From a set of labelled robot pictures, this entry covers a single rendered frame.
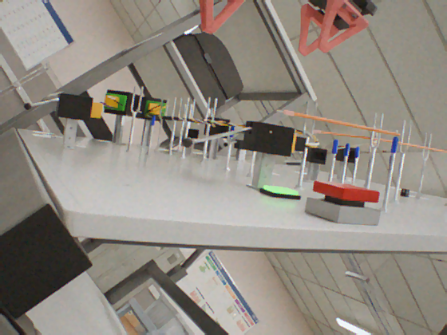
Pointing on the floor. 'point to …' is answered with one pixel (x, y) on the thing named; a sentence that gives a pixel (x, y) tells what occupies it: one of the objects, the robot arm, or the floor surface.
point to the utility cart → (140, 317)
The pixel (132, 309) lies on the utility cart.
